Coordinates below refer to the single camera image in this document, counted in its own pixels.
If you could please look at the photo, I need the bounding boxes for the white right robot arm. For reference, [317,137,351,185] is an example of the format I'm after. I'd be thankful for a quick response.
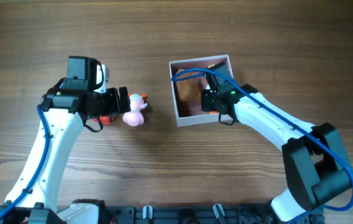
[201,83,353,223]

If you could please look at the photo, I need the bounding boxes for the red toy fire truck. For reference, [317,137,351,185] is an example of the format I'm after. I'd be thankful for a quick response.
[99,115,116,125]

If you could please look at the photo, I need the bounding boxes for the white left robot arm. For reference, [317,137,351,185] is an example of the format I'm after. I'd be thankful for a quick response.
[6,87,130,211]

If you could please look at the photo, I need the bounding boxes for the brown plush toy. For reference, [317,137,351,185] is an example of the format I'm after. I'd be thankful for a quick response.
[174,72,207,104]

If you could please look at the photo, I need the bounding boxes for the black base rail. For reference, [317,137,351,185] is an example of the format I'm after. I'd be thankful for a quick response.
[0,198,325,224]

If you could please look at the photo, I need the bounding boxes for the white cardboard box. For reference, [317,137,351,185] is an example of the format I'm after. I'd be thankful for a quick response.
[169,55,233,127]

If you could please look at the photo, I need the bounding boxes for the pink pig figurine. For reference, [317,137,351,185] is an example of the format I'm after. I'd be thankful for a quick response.
[123,93,148,127]

